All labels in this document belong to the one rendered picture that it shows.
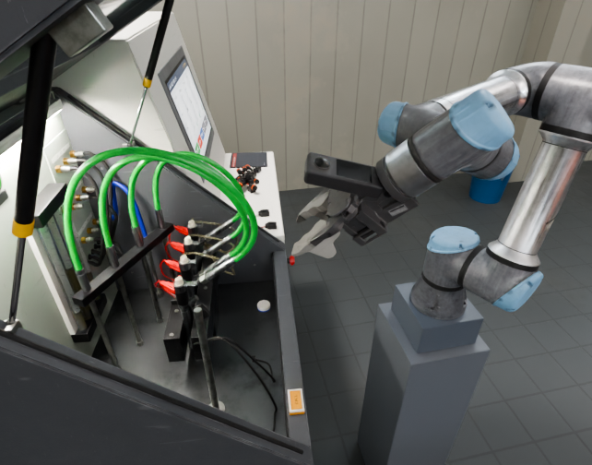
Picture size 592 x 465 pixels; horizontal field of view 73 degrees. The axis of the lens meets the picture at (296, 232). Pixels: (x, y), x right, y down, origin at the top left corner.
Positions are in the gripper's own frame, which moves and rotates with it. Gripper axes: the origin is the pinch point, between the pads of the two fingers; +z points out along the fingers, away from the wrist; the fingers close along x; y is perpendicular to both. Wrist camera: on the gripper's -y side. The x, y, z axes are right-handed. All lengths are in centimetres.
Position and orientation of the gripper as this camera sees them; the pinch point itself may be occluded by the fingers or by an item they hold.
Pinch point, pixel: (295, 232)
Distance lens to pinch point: 69.1
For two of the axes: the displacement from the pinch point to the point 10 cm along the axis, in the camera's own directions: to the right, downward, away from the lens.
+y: 7.4, 5.2, 4.3
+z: -6.7, 4.6, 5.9
